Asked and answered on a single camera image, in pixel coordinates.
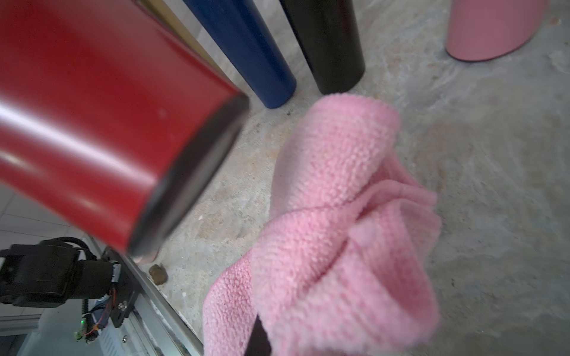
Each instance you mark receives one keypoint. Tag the aluminium front rail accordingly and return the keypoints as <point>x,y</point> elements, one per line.
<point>154,327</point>

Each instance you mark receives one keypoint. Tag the gold thermos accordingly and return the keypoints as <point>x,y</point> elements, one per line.
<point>164,14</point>

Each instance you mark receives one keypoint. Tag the small brass fitting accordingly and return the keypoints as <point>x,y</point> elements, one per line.
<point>158,274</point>

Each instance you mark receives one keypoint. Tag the pink oval soap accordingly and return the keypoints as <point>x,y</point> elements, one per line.
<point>148,258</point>

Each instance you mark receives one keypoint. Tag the red thermos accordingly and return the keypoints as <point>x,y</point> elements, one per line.
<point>108,119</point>

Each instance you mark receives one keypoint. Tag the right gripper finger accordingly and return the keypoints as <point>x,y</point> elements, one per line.
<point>258,344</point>

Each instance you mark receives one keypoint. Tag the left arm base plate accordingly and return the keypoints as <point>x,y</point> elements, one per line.
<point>124,285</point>

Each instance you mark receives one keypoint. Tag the pink cloth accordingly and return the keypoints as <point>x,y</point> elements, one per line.
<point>339,267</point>

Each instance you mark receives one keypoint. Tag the black thermos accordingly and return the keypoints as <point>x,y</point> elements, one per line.
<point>328,36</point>

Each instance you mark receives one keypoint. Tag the pink thermos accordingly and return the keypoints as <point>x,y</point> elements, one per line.
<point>481,30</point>

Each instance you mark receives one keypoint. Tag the blue thermos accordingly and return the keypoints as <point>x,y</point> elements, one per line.
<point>240,32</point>

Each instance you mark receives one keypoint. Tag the left circuit board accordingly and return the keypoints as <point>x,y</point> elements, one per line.
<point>89,327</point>

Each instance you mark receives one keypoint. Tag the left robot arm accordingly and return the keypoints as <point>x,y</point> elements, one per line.
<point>53,271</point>

